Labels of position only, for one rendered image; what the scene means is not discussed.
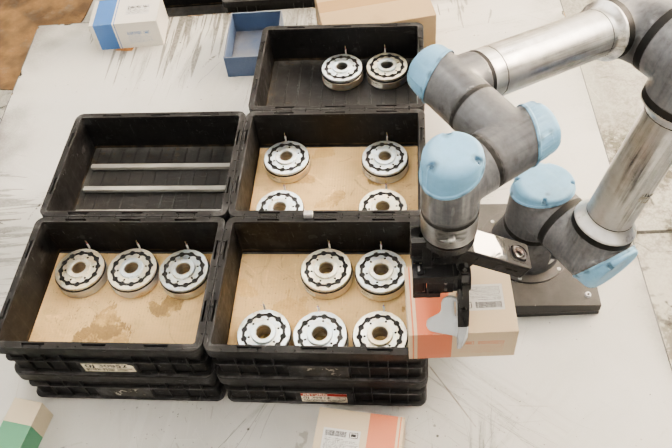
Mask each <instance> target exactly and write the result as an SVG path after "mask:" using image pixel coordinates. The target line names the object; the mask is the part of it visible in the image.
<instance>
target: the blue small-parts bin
mask: <svg viewBox="0 0 672 448"><path fill-rule="evenodd" d="M269 26H284V21H283V15H282V10H274V11H256V12H238V13H231V16H230V21H229V27H228V33H227V39H226V45H225V51H224V56H223V59H224V63H225V67H226V70H227V74H228V77H238V76H254V72H255V67H256V62H257V57H258V51H259V46H260V41H261V36H262V31H263V29H264V28H266V27H269Z"/></svg>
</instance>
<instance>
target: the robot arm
mask: <svg viewBox="0 0 672 448"><path fill-rule="evenodd" d="M615 59H620V60H623V61H625V62H627V63H629V64H631V65H632V66H634V68H636V69H637V70H638V71H640V72H641V73H642V74H643V75H645V76H646V77H647V78H648V79H647V81H646V83H645V85H644V87H643V89H642V90H641V99H642V101H643V103H644V106H643V108H642V110H641V112H640V113H639V115H638V117H637V119H636V120H635V122H634V124H633V126H632V127H631V129H630V131H629V133H628V134H627V136H626V138H625V139H624V141H623V143H622V145H621V146H620V148H619V150H618V152H617V153H616V155H615V157H614V159H613V160H612V162H611V164H610V166H609V167H608V169H607V171H606V173H605V174H604V176H603V178H602V179H601V181H600V183H599V185H598V186H597V188H596V190H595V192H594V193H593V195H592V197H591V198H589V199H585V200H582V199H581V198H580V197H579V196H578V195H577V194H575V192H576V185H575V180H574V178H573V176H572V175H571V173H570V172H568V171H567V170H566V169H564V168H563V167H561V166H558V165H555V164H551V163H547V164H544V163H540V162H541V161H542V160H544V159H545V158H547V157H548V156H549V155H551V154H552V153H554V152H555V151H556V150H557V149H558V147H559V146H560V143H561V129H560V126H559V123H558V121H557V119H556V117H555V115H554V114H553V113H552V112H551V110H550V109H549V108H548V107H546V106H545V105H544V104H542V103H537V102H535V101H529V102H526V103H524V104H519V105H518V106H517V107H515V106H514V105H513V104H512V103H511V102H509V101H508V100H507V99H506V98H505V97H504V95H507V94H509V93H512V92H515V91H517V90H520V89H522V88H525V87H527V86H530V85H532V84H535V83H538V82H540V81H543V80H545V79H548V78H550V77H553V76H556V75H558V74H561V73H563V72H566V71H568V70H571V69H574V68H576V67H579V66H581V65H584V64H586V63H589V62H592V61H594V60H598V61H602V62H607V61H612V60H615ZM407 73H408V74H407V81H408V84H409V86H410V88H411V89H412V90H413V91H414V93H415V94H416V95H417V96H418V97H419V98H420V99H421V101H422V102H423V103H424V104H427V105H428V106H429V107H430V108H431V109H432V110H433V111H434V112H435V113H437V114H438V115H439V116H440V117H441V118H442V119H443V120H444V121H445V122H446V123H447V124H448V125H449V126H450V127H451V128H452V129H453V130H454V131H452V132H451V133H441V134H438V135H436V136H434V137H433V138H432V139H430V140H429V141H428V142H427V144H426V145H425V147H424V148H423V151H422V155H421V162H420V168H419V182H420V221H410V259H411V264H412V278H413V298H425V297H426V298H433V297H440V293H450V292H453V291H457V292H456V297H455V296H453V295H448V296H446V297H444V298H443V299H442V302H441V311H440V312H439V313H438V314H436V315H434V316H432V317H430V318H429V319H428V320H427V322H426V326H427V328H428V329H429V330H430V331H432V332H437V333H442V334H447V335H452V336H455V337H456V338H457V349H461V348H462V346H463V345H464V343H465V341H466V340H467V338H468V329H469V291H470V290H471V268H470V266H472V265H476V266H480V267H483V268H487V269H490V270H494V271H497V272H501V273H505V274H508V275H512V276H515V277H519V278H521V277H522V276H523V275H524V274H525V275H535V274H540V273H543V272H545V271H547V270H549V269H551V268H552V267H553V266H554V265H555V264H556V263H557V261H559V262H560V263H561V264H562V265H563V266H564V267H565V268H566V269H567V270H568V271H569V272H570V273H571V274H572V276H573V277H574V278H576V279H577V280H579V281H580V282H581V283H582V284H583V285H584V286H586V287H588V288H595V287H598V286H600V285H602V284H604V283H605V282H607V281H608V280H610V279H611V278H613V277H614V276H616V275H617V274H618V273H619V272H621V271H622V270H623V269H624V268H626V267H627V266H628V265H629V264H630V263H631V262H632V261H633V260H634V259H635V258H636V256H637V255H638V250H637V249H636V246H635V245H632V244H631V243H632V241H633V240H634V238H635V237H636V233H637V228H636V225H635V221H636V219H637V218H638V216H639V215H640V213H641V212H642V210H643V209H644V207H645V206H646V204H647V202H648V201H649V199H650V198H651V196H652V195H653V193H654V192H655V190H656V189H657V187H658V186H659V184H660V183H661V181H662V180H663V178H664V177H665V175H666V174H667V172H668V170H669V169H670V167H671V166H672V0H595V1H592V2H590V3H589V4H587V5H586V6H585V7H584V8H583V9H582V11H581V13H578V14H575V15H572V16H569V17H566V18H563V19H560V20H557V21H555V22H552V23H549V24H546V25H543V26H540V27H537V28H534V29H531V30H528V31H526V32H523V33H520V34H517V35H514V36H511V37H508V38H505V39H502V40H499V41H497V42H494V43H491V44H488V45H485V46H482V47H479V48H476V49H473V50H470V51H467V52H464V53H461V54H458V55H456V54H454V51H453V50H452V49H448V48H447V47H446V46H444V45H441V44H433V45H430V46H428V47H426V48H424V49H423V50H422V51H420V52H419V53H418V54H417V55H416V57H415V58H414V59H413V61H412V62H411V64H410V66H409V71H408V72H407ZM512 179H514V181H513V183H512V184H511V187H510V194H509V198H508V202H507V206H506V210H505V214H504V215H503V216H502V217H501V218H500V219H499V220H498V221H497V222H496V223H495V225H494V226H493V228H492V231H491V234H490V233H487V232H484V231H480V230H477V229H478V219H479V210H480V201H481V199H482V198H484V197H485V196H487V195H488V194H490V193H492V192H493V191H495V190H497V189H498V188H499V187H501V186H503V185H504V184H506V183H507V182H509V181H511V180H512ZM413 263H415V264H413ZM426 283H427V288H426ZM454 302H456V314H454Z"/></svg>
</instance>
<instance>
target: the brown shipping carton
mask: <svg viewBox="0 0 672 448"><path fill-rule="evenodd" d="M314 2H315V10H316V18H317V25H332V24H368V23H405V22H418V23H421V24H422V25H423V29H424V48H426V47H428V46H430V45H433V44H436V12H435V10H434V7H433V5H432V2H431V0H314Z"/></svg>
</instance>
